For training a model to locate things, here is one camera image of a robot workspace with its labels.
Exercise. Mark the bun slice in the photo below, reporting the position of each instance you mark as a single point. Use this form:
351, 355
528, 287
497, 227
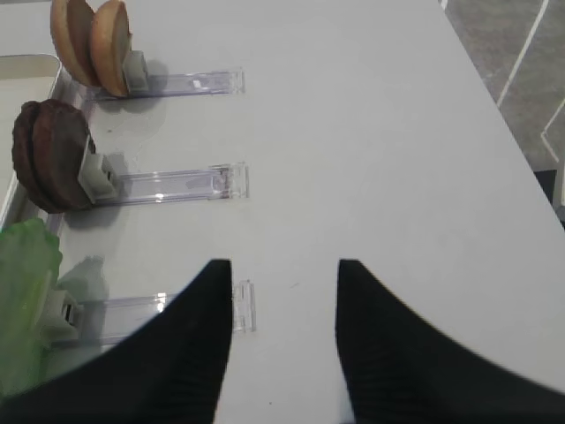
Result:
70, 28
110, 43

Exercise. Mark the clear bun holder rail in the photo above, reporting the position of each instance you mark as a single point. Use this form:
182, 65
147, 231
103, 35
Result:
170, 85

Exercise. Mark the grey bun pusher block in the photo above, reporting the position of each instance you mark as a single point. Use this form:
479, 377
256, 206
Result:
135, 72

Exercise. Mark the inner brown meat patty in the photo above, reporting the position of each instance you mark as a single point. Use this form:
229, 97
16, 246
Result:
22, 158

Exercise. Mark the grey patty pusher block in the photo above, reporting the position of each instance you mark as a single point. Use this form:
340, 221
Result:
97, 178

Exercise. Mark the brown meat patty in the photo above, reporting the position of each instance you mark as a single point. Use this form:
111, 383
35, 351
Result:
22, 158
60, 136

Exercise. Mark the clear lettuce holder rail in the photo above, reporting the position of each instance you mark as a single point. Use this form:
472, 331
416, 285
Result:
108, 322

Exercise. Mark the standing green lettuce leaf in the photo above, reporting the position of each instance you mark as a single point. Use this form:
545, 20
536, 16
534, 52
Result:
30, 261

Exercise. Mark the outer brown meat patty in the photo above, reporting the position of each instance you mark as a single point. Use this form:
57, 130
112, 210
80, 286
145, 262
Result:
60, 136

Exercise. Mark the grey lettuce pusher block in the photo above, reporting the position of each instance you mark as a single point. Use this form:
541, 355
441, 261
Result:
60, 318

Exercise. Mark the clear patty holder rail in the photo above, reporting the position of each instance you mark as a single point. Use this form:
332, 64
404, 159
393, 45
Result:
220, 182

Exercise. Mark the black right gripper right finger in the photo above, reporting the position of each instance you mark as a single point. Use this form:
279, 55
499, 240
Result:
398, 368

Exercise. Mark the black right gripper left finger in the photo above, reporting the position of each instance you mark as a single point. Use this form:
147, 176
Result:
169, 371

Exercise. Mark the inner bun top slice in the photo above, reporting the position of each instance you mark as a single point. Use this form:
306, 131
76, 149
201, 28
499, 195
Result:
70, 28

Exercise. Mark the outer bun top slice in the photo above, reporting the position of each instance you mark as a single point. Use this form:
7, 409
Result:
110, 43

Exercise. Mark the white metal tray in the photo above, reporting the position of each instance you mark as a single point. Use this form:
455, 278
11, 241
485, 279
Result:
23, 78

